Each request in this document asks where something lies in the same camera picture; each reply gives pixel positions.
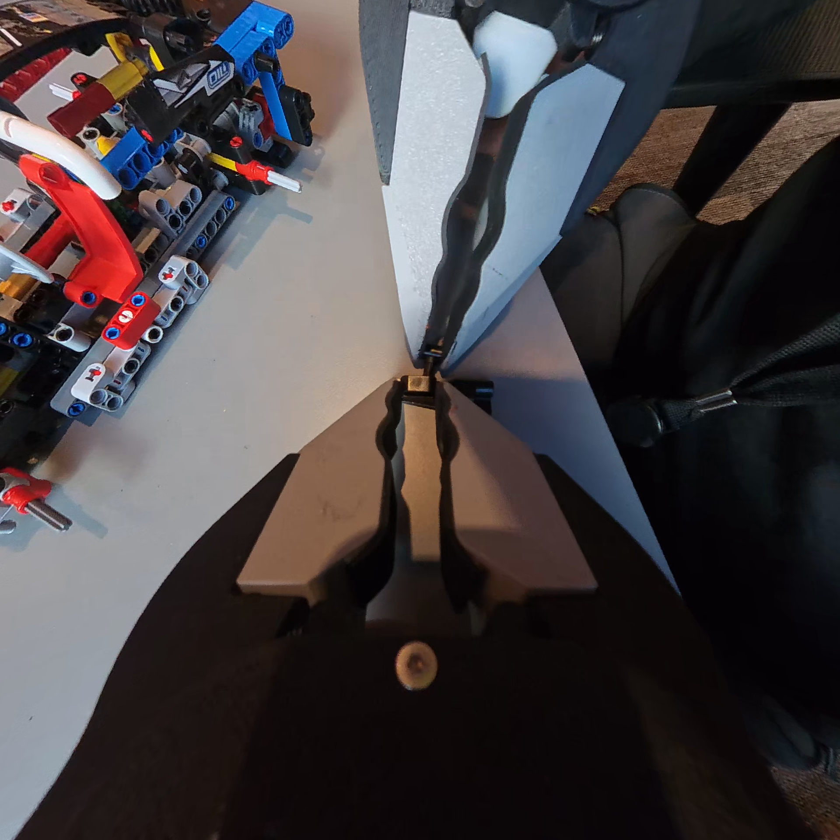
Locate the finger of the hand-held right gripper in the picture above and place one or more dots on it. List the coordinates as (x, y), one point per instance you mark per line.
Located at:
(426, 164)
(558, 164)

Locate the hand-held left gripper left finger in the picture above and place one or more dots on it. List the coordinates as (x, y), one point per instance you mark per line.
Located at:
(328, 512)

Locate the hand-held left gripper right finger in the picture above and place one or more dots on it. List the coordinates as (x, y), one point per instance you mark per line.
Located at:
(512, 518)

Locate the black elongated brick piece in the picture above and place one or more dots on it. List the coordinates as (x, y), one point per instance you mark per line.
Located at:
(417, 387)

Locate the toy brick car model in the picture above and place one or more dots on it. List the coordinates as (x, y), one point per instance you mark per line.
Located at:
(98, 229)

